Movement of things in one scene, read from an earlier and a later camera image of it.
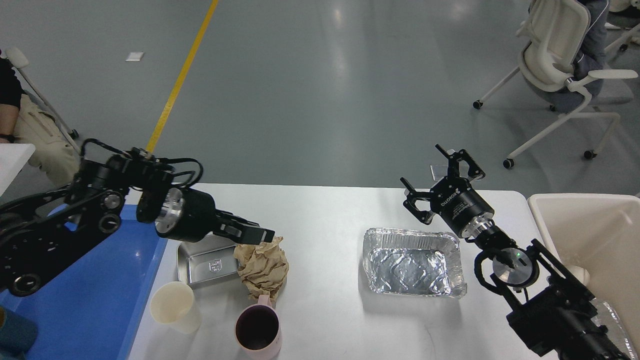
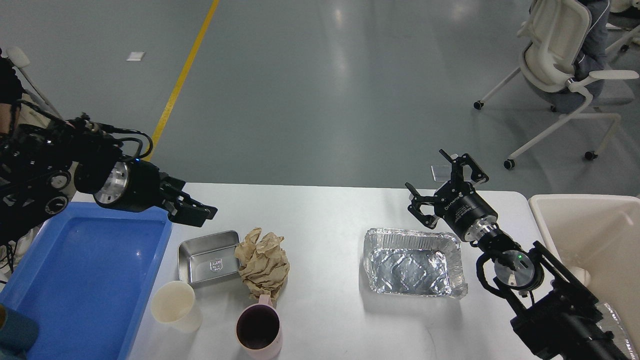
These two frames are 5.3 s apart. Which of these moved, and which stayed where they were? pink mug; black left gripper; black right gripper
Moved: black left gripper
Stayed: pink mug; black right gripper
